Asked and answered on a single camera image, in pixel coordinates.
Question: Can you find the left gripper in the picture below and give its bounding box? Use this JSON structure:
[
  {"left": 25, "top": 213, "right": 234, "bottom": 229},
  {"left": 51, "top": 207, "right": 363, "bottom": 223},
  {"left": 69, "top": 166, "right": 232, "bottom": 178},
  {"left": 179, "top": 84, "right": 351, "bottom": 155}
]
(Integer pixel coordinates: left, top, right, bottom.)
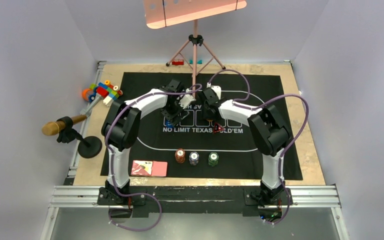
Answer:
[{"left": 158, "top": 99, "right": 189, "bottom": 127}]

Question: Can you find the red toy block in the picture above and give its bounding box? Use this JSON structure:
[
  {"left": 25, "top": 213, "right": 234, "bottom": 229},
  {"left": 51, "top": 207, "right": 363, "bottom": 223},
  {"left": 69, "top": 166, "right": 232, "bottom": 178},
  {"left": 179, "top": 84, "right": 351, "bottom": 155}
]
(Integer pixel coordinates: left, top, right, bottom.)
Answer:
[{"left": 171, "top": 58, "right": 185, "bottom": 66}]

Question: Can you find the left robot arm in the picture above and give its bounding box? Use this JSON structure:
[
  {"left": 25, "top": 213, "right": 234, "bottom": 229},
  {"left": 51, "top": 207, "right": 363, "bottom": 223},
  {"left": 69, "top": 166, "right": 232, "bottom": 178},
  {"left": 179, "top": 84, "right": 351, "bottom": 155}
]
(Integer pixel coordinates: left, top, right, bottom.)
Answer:
[{"left": 101, "top": 80, "right": 202, "bottom": 205}]

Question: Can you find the black red all-in triangle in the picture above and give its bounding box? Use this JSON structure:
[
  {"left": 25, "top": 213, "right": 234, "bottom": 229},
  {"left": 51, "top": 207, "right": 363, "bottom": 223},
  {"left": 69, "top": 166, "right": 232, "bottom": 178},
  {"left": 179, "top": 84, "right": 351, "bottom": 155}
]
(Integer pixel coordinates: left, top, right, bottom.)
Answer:
[{"left": 212, "top": 122, "right": 225, "bottom": 134}]

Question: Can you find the blue poker chip stack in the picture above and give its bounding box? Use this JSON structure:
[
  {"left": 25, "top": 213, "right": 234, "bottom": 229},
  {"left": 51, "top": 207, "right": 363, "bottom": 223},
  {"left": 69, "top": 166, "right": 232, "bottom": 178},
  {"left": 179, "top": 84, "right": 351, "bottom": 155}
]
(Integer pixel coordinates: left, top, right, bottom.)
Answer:
[{"left": 189, "top": 151, "right": 200, "bottom": 166}]

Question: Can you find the colourful toy block stack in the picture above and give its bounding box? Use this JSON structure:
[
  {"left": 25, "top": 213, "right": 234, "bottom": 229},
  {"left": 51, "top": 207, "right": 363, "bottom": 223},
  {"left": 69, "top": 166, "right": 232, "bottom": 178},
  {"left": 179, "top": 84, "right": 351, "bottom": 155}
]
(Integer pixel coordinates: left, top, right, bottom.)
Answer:
[{"left": 89, "top": 80, "right": 123, "bottom": 107}]

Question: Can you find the purple cable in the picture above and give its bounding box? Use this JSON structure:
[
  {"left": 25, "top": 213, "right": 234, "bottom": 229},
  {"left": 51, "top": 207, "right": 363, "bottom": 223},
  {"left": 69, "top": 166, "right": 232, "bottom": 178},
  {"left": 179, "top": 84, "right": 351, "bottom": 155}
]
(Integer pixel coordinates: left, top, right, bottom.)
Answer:
[
  {"left": 104, "top": 83, "right": 203, "bottom": 232},
  {"left": 208, "top": 69, "right": 310, "bottom": 226}
]

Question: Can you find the blue small blind button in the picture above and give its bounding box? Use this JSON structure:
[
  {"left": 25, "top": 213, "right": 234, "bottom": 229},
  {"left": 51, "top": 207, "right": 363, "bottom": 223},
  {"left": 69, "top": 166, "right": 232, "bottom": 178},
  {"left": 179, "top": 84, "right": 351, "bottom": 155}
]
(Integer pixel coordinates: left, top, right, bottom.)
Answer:
[{"left": 165, "top": 121, "right": 174, "bottom": 129}]

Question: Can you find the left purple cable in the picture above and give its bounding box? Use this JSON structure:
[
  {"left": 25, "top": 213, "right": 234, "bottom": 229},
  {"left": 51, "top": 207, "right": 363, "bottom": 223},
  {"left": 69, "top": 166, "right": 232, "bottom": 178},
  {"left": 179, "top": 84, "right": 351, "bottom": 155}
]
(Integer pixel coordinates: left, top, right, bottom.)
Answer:
[{"left": 104, "top": 83, "right": 203, "bottom": 232}]

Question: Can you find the pink music stand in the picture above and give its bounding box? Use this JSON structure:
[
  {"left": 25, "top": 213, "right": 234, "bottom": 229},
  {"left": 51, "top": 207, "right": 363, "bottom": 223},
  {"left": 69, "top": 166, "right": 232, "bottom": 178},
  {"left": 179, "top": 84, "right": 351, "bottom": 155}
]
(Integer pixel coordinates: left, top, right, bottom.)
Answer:
[{"left": 142, "top": 0, "right": 248, "bottom": 84}]

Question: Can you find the playing card deck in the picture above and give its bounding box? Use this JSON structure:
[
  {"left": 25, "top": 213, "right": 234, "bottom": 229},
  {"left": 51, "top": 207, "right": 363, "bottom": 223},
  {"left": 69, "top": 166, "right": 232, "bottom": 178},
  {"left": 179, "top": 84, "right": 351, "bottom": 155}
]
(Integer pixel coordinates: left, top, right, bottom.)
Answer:
[{"left": 130, "top": 160, "right": 168, "bottom": 177}]

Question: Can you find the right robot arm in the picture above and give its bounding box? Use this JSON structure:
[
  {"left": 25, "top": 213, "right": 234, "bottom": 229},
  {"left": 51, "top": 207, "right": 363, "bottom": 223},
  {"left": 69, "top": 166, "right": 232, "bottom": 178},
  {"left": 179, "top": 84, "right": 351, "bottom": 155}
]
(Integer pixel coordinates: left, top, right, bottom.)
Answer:
[{"left": 197, "top": 86, "right": 292, "bottom": 204}]

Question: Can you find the black poker table mat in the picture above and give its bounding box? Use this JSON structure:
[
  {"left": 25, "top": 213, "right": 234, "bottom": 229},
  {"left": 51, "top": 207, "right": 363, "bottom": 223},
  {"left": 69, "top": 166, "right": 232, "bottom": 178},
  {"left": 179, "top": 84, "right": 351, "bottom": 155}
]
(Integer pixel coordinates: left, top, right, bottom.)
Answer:
[{"left": 128, "top": 73, "right": 284, "bottom": 181}]

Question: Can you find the aluminium rail frame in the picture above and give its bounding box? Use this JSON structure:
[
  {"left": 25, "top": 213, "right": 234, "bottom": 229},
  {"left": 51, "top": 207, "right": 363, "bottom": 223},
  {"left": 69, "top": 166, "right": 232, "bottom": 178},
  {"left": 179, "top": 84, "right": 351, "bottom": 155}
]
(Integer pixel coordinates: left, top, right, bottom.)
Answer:
[{"left": 45, "top": 62, "right": 346, "bottom": 240}]

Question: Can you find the red poker chip stack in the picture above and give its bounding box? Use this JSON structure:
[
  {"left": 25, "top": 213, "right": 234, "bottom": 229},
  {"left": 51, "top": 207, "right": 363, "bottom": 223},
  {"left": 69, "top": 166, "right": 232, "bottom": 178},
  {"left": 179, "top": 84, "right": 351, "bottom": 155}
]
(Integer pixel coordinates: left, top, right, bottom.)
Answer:
[{"left": 174, "top": 148, "right": 186, "bottom": 164}]

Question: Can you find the green poker chip stack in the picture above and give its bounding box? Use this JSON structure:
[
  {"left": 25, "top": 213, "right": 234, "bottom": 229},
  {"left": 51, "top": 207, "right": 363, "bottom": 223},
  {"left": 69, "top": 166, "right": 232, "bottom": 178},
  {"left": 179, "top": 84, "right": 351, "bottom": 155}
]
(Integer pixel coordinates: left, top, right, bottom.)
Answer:
[{"left": 208, "top": 152, "right": 219, "bottom": 167}]

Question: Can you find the gold microphone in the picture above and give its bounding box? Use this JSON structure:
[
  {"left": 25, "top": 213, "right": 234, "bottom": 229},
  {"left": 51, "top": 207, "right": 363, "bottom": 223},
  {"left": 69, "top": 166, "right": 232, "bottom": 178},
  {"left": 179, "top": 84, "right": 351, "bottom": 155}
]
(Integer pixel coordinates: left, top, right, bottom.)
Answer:
[{"left": 41, "top": 114, "right": 88, "bottom": 136}]

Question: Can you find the orange tape roll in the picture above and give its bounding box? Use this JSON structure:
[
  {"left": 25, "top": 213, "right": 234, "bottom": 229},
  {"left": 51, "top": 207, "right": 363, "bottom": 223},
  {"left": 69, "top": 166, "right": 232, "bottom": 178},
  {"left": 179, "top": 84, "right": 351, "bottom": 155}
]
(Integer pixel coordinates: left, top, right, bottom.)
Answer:
[{"left": 81, "top": 88, "right": 95, "bottom": 103}]

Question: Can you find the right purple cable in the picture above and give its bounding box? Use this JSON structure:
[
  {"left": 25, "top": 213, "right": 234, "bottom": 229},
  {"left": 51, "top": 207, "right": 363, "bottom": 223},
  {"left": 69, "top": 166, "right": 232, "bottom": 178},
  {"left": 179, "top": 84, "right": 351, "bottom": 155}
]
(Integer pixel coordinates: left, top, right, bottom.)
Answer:
[{"left": 208, "top": 69, "right": 310, "bottom": 226}]

